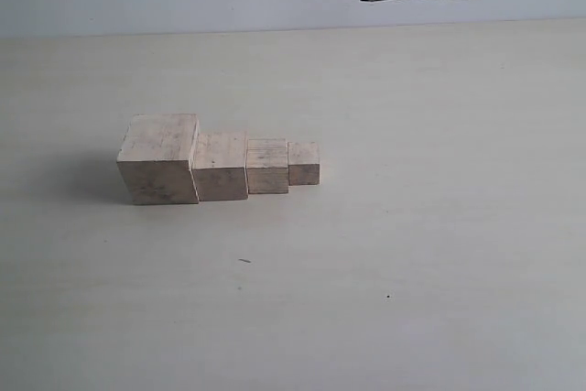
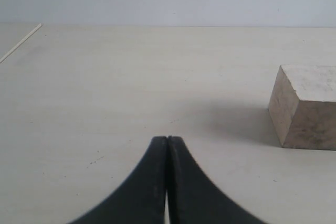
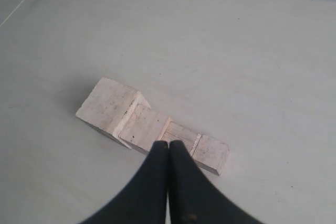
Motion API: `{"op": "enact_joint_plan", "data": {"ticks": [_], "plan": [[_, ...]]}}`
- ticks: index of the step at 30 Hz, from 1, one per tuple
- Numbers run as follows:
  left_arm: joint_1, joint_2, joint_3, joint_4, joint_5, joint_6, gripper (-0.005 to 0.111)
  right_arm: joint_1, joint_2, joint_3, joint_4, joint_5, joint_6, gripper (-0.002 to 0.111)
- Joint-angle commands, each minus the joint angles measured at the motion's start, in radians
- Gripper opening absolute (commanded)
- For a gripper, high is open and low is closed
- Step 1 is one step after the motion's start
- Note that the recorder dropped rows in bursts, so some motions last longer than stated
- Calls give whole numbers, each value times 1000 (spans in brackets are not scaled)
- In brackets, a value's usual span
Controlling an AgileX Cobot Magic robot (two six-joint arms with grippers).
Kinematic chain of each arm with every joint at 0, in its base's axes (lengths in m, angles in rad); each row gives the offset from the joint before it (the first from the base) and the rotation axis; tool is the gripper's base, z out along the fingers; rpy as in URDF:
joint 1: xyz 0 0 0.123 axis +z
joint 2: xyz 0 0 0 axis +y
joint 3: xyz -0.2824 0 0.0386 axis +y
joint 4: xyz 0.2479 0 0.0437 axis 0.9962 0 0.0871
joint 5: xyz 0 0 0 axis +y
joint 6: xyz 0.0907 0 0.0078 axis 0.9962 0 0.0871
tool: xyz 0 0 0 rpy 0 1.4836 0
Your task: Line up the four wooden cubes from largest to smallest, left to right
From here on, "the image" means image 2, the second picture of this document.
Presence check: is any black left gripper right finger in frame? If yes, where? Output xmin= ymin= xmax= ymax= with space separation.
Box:
xmin=167 ymin=136 xmax=264 ymax=223

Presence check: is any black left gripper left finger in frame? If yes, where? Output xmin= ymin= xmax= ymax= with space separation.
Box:
xmin=72 ymin=136 xmax=167 ymax=224

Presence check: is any largest wooden cube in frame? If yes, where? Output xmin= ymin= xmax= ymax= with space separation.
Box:
xmin=268 ymin=65 xmax=335 ymax=151

